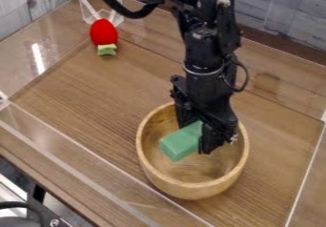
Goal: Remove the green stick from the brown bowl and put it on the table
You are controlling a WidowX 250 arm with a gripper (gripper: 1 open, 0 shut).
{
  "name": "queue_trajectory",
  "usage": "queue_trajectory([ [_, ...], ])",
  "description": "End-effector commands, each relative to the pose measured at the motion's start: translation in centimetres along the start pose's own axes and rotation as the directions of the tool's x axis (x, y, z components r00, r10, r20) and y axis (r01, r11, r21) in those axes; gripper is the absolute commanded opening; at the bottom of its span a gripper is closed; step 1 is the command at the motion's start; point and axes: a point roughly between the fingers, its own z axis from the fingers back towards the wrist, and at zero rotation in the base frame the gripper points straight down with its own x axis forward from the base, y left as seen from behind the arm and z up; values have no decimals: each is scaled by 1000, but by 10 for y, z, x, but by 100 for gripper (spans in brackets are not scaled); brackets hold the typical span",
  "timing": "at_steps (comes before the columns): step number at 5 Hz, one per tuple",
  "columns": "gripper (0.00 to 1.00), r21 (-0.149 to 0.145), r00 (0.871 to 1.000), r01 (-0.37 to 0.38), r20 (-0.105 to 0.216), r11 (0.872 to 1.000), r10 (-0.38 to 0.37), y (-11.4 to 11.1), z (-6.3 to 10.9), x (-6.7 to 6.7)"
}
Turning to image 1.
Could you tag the black table leg bracket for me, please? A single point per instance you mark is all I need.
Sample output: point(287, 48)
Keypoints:
point(51, 219)

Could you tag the light wooden bowl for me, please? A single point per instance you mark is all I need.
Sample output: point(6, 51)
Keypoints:
point(199, 176)

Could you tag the green rectangular block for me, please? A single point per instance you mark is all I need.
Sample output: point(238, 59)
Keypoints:
point(182, 142)

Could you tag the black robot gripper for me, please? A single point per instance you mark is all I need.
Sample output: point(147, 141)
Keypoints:
point(202, 96)

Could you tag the red plush strawberry toy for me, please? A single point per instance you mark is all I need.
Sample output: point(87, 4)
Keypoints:
point(104, 36)

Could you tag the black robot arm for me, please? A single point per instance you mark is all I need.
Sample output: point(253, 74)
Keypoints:
point(209, 31)

